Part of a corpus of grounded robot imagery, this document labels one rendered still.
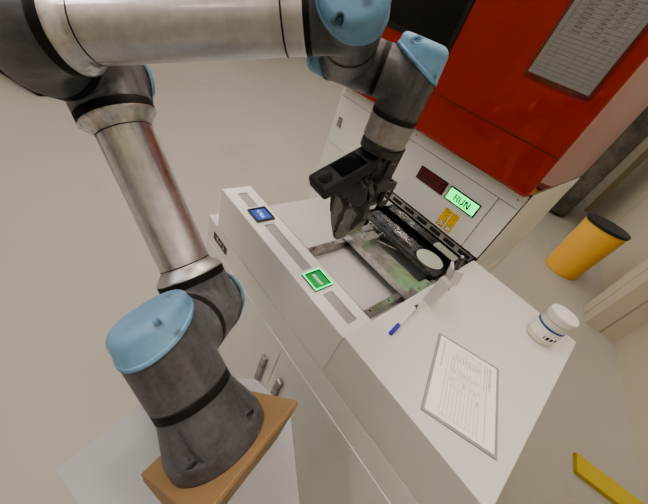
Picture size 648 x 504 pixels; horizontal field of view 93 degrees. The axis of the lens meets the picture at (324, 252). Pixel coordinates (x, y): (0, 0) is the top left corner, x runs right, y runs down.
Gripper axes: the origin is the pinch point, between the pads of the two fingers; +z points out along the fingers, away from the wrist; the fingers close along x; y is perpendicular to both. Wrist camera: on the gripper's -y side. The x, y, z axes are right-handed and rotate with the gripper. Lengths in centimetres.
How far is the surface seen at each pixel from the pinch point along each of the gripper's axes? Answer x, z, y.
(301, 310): -2.7, 20.4, -4.0
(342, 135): 58, 7, 59
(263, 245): 16.3, 16.1, -4.0
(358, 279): 2.9, 28.6, 26.5
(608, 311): -91, 90, 294
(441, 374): -32.2, 13.9, 8.9
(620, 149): 7, -2, 540
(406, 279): -7.0, 22.6, 36.2
